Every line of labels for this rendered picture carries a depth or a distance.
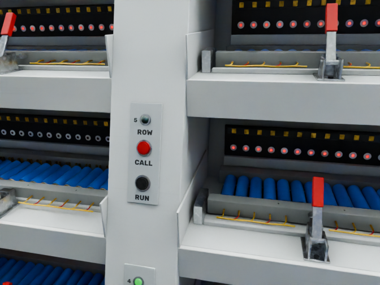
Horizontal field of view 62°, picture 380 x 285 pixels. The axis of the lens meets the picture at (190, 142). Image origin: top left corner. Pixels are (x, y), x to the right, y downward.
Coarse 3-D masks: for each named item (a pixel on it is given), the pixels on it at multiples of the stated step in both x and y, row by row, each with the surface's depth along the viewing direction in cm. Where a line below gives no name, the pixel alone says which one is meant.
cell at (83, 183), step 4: (96, 168) 54; (92, 172) 53; (96, 172) 53; (100, 172) 54; (88, 176) 51; (92, 176) 52; (96, 176) 53; (84, 180) 50; (88, 180) 51; (92, 180) 51; (76, 184) 49; (80, 184) 49; (84, 184) 49; (88, 184) 50
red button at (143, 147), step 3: (144, 141) 38; (138, 144) 38; (141, 144) 38; (144, 144) 38; (147, 144) 38; (138, 147) 38; (141, 147) 38; (144, 147) 38; (147, 147) 37; (138, 150) 38; (141, 150) 38; (144, 150) 38; (147, 150) 38; (141, 153) 38; (144, 153) 38; (147, 153) 38
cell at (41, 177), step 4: (56, 164) 56; (48, 168) 55; (52, 168) 55; (56, 168) 55; (44, 172) 53; (48, 172) 53; (52, 172) 54; (36, 176) 52; (40, 176) 52; (44, 176) 52; (32, 180) 51; (36, 180) 51; (40, 180) 51
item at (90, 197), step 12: (0, 180) 50; (12, 180) 50; (24, 192) 48; (36, 192) 47; (48, 192) 47; (60, 192) 46; (72, 192) 46; (84, 192) 46; (96, 192) 46; (36, 204) 46; (48, 204) 46; (84, 204) 46; (96, 204) 46
